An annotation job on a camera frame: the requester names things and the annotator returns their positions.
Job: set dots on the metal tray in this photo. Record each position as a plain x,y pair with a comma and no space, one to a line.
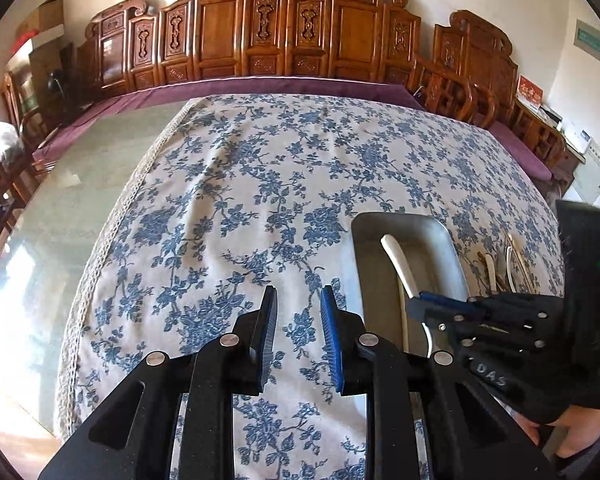
415,245

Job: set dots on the short purple seat cushion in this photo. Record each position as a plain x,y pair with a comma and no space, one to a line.
522,152

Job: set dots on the long carved wooden sofa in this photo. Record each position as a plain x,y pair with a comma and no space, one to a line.
220,30

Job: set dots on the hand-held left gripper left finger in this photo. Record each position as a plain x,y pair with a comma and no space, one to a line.
269,330

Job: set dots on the carved wooden bench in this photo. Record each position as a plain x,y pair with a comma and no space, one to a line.
480,60

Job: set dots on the person's right hand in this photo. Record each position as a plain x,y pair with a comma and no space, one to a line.
580,435

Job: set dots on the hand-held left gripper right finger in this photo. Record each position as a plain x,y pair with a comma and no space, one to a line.
330,335

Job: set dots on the long purple seat cushion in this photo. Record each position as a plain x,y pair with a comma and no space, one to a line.
280,85

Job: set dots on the green wall sign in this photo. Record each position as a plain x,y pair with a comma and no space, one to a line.
595,42

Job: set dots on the small black lamp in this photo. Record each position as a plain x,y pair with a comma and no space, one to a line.
55,82

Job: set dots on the white plastic bag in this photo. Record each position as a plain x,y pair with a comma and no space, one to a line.
2,137

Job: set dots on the blue floral tablecloth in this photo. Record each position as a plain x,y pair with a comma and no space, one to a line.
260,185

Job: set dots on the brown cardboard box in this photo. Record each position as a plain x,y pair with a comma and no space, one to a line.
42,15

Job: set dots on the red gift box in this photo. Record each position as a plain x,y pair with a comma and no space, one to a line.
530,91

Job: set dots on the brown cabinet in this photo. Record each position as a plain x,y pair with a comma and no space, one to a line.
45,65

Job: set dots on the cutlery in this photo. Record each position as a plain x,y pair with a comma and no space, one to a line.
521,265

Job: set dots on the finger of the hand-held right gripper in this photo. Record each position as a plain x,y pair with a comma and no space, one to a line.
432,302
460,326

